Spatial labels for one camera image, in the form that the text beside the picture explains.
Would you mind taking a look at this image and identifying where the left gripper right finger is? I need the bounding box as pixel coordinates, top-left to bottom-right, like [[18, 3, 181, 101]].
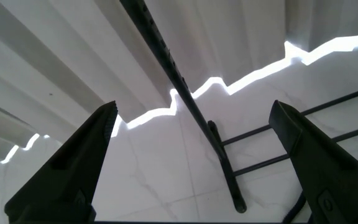
[[268, 99, 358, 223]]

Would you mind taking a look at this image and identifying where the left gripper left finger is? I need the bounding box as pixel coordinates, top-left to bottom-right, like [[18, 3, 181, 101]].
[[4, 100, 119, 223]]

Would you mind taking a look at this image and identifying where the black clothes rack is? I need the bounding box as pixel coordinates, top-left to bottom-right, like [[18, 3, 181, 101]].
[[119, 0, 358, 214]]

